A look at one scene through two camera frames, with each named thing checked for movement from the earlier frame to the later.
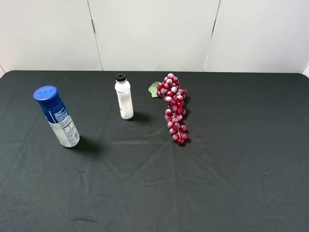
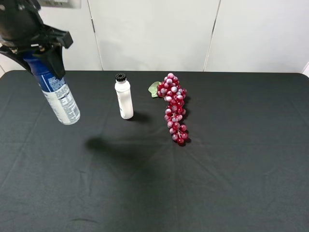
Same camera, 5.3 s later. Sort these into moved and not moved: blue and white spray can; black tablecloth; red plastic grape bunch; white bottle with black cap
Moved: blue and white spray can
Not moved: red plastic grape bunch; black tablecloth; white bottle with black cap
